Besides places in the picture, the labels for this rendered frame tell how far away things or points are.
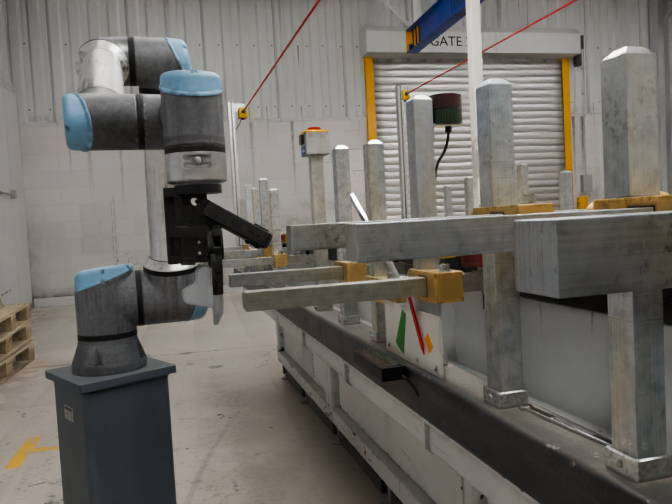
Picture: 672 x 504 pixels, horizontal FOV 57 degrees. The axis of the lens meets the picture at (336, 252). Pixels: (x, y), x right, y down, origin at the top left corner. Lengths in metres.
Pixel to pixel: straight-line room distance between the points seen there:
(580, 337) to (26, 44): 8.95
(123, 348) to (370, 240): 1.30
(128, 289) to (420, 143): 0.92
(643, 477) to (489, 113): 0.46
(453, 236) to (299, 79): 8.86
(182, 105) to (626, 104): 0.58
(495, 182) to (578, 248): 0.61
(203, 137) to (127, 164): 8.13
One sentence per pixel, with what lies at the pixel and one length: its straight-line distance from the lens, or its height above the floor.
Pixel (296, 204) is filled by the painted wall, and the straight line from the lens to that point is 9.09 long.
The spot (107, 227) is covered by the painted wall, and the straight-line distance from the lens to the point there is 9.05.
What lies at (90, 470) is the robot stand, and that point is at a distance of 1.73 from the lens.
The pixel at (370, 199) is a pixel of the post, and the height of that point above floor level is 1.00.
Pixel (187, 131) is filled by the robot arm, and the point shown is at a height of 1.10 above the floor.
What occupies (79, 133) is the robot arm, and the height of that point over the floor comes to 1.12.
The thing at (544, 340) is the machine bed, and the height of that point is 0.73.
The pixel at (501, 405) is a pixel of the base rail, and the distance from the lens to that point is 0.88.
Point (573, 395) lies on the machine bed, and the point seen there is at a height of 0.65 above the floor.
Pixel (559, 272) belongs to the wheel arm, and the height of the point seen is 0.94.
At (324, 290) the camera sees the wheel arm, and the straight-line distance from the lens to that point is 0.99.
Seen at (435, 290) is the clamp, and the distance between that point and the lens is 1.01.
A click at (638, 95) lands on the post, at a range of 0.66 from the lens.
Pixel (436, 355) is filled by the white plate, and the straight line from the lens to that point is 1.04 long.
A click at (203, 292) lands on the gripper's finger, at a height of 0.87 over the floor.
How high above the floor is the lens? 0.97
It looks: 3 degrees down
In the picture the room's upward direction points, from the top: 3 degrees counter-clockwise
